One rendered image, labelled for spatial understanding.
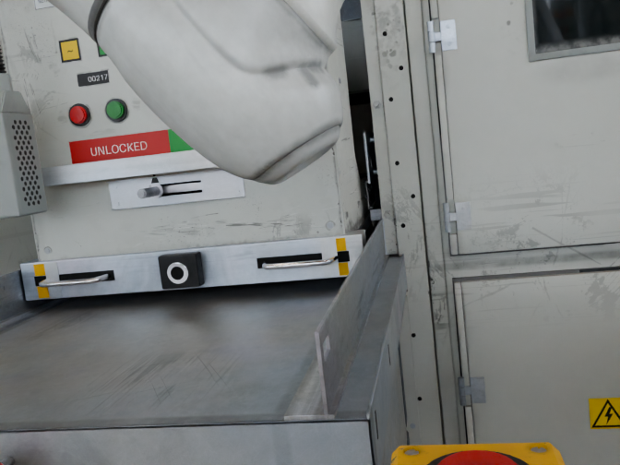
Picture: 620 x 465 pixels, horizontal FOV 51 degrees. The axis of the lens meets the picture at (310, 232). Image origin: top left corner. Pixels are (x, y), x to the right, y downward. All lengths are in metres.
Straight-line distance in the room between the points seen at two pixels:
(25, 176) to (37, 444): 0.48
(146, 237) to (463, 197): 0.53
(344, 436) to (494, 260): 0.70
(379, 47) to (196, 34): 0.75
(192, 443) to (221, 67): 0.30
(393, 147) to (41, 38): 0.59
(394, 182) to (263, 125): 0.74
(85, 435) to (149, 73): 0.30
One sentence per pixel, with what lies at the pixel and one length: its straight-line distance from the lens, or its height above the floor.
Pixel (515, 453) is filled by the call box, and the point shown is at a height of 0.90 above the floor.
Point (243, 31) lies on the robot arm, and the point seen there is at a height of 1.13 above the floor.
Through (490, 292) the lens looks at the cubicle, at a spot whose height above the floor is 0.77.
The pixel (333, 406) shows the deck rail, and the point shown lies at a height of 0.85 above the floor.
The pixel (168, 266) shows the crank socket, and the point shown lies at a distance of 0.97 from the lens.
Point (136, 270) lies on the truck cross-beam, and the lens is 1.01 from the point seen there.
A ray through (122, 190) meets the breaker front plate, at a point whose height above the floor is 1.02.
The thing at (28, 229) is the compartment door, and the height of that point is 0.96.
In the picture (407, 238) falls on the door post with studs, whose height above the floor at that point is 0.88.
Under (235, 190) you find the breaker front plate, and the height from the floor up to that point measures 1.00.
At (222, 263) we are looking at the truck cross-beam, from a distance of 0.96.
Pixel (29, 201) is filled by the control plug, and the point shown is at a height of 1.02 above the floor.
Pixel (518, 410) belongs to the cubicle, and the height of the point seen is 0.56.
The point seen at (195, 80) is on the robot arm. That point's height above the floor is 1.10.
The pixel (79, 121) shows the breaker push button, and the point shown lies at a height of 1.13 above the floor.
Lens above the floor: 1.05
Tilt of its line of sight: 7 degrees down
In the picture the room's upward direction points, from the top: 7 degrees counter-clockwise
